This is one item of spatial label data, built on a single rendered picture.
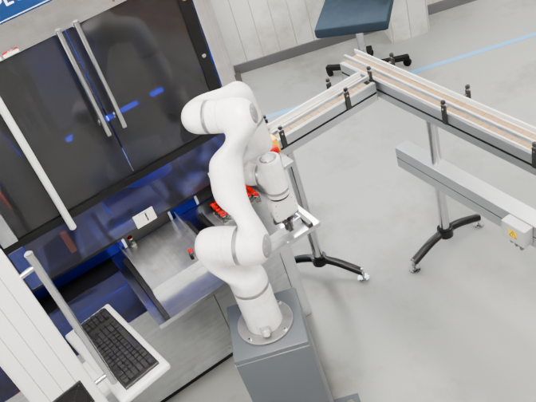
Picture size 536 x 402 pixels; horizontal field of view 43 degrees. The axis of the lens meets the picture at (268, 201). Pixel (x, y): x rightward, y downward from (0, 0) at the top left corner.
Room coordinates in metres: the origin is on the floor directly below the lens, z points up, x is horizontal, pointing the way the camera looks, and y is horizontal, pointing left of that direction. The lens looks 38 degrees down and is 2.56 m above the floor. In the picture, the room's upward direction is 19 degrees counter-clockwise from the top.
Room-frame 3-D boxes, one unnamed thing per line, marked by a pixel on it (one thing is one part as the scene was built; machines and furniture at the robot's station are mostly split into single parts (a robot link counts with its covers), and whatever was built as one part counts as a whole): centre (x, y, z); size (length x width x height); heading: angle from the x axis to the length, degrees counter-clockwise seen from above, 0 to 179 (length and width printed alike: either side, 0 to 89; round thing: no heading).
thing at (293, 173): (2.53, -0.15, 0.46); 0.09 x 0.09 x 0.77; 21
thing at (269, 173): (1.92, -0.04, 1.17); 0.09 x 0.08 x 0.13; 63
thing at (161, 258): (2.03, 0.44, 0.90); 0.34 x 0.26 x 0.04; 21
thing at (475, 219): (2.43, -0.80, 0.07); 0.50 x 0.08 x 0.14; 111
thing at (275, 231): (2.06, 0.09, 0.90); 0.34 x 0.26 x 0.04; 21
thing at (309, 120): (2.58, -0.29, 0.92); 0.69 x 0.15 x 0.16; 111
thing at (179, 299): (2.02, 0.25, 0.87); 0.70 x 0.48 x 0.02; 111
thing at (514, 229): (1.91, -0.92, 0.50); 0.12 x 0.05 x 0.09; 21
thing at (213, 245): (1.56, 0.17, 1.16); 0.19 x 0.12 x 0.24; 63
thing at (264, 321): (1.55, 0.14, 0.95); 0.19 x 0.19 x 0.18
